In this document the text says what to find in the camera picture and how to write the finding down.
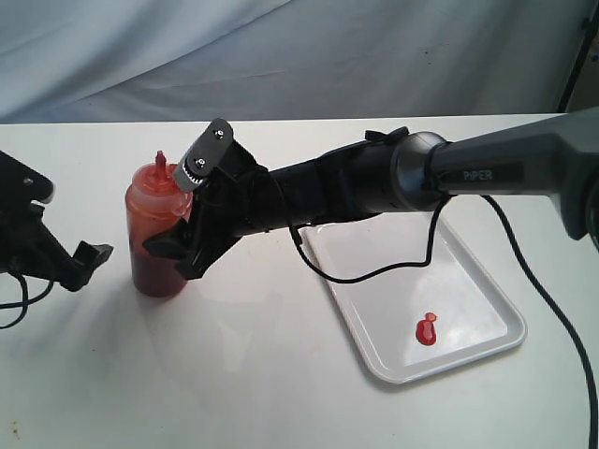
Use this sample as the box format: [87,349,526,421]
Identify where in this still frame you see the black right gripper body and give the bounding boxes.
[176,142,289,281]

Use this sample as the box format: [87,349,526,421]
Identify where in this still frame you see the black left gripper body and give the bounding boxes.
[1,204,75,285]

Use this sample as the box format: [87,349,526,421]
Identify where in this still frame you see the red sauce squeeze bottle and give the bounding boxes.
[124,151,191,298]

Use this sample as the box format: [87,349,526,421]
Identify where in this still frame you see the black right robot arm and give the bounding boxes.
[144,109,598,280]

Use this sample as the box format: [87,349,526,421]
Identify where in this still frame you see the red sauce blob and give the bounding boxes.
[415,312,437,346]

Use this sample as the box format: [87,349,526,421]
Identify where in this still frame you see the grey backdrop cloth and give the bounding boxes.
[1,1,596,123]

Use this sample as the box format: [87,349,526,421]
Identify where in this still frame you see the white rectangular plastic tray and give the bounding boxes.
[301,213,527,384]

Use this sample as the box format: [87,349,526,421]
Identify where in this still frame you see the black tripod stand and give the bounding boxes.
[556,6,598,113]

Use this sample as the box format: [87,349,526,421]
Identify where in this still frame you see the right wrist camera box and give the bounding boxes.
[172,118,233,193]

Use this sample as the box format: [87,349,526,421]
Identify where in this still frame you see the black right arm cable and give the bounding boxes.
[261,172,599,449]

